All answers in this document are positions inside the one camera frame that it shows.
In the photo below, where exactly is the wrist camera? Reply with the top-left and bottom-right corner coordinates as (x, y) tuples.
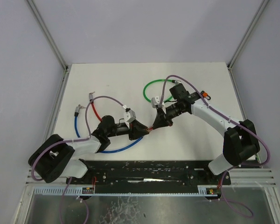
(151, 96), (166, 112)
(124, 110), (136, 124)

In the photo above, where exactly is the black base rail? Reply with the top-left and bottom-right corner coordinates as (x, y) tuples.
(71, 160), (222, 185)

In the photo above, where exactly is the orange padlock with keys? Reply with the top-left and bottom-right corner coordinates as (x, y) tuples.
(201, 91), (211, 100)

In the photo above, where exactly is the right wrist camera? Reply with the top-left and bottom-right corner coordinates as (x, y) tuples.
(151, 96), (166, 112)

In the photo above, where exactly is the green cable lock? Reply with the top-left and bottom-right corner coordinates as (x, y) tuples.
(142, 79), (181, 103)

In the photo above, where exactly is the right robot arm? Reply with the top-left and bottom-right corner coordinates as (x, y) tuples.
(151, 84), (260, 184)

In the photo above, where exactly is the aluminium frame post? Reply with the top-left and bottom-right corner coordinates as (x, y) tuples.
(25, 0), (68, 70)
(227, 0), (271, 70)

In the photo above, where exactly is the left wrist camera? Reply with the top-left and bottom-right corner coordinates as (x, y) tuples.
(124, 110), (136, 124)

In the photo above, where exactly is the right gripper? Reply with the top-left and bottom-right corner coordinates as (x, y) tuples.
(152, 101), (186, 129)

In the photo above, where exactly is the blue cable lock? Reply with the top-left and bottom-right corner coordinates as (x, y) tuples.
(74, 104), (144, 154)

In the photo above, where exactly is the red cable lock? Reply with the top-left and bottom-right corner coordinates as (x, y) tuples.
(89, 92), (102, 121)

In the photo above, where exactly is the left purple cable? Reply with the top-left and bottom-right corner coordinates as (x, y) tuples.
(31, 95), (130, 224)

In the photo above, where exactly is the right aluminium frame post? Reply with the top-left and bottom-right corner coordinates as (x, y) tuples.
(227, 0), (271, 70)

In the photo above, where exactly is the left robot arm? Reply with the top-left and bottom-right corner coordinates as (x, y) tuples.
(28, 115), (149, 184)

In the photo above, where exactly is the left aluminium frame post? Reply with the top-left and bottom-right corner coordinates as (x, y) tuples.
(25, 0), (68, 70)

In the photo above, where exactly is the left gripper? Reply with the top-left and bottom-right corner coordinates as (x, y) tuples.
(107, 119), (150, 140)

